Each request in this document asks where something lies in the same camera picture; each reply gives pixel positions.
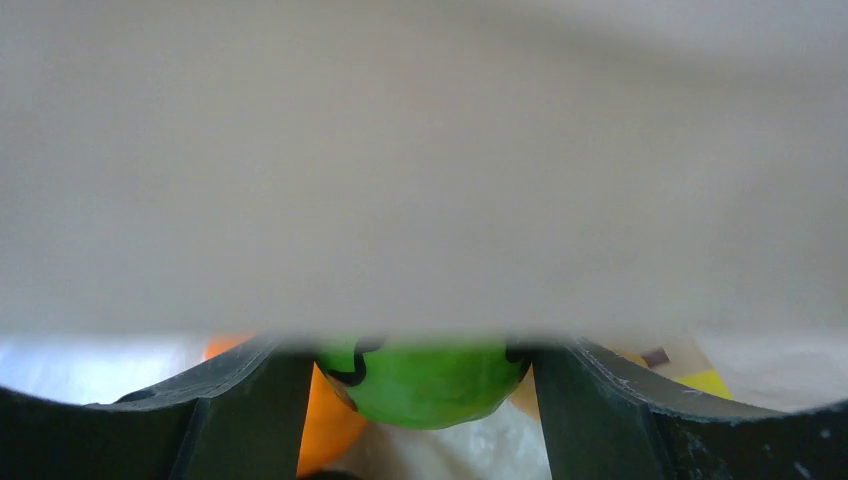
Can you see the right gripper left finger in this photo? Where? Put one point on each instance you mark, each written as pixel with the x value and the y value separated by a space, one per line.
pixel 239 415

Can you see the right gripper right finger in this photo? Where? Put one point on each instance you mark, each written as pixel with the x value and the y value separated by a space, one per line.
pixel 605 417

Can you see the orange fake orange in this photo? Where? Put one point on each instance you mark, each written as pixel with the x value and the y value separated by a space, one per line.
pixel 331 427

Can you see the yellow fake banana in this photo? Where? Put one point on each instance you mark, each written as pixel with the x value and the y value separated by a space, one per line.
pixel 708 381

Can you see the green striped fake watermelon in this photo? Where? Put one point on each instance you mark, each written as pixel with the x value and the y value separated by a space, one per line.
pixel 426 386

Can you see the translucent orange plastic bag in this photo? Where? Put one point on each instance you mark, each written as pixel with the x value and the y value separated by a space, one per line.
pixel 536 172

